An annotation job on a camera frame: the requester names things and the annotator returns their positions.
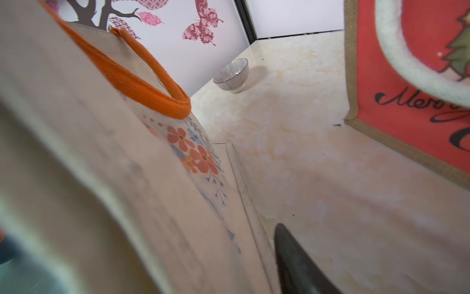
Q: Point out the canvas tote bag orange handles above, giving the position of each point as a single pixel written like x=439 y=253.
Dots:
x=109 y=185

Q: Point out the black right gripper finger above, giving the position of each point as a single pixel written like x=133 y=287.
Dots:
x=298 y=273

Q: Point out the black vertical frame post left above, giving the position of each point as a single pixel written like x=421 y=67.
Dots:
x=246 y=20

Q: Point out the red Christmas jute bag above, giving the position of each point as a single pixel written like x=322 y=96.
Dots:
x=408 y=79

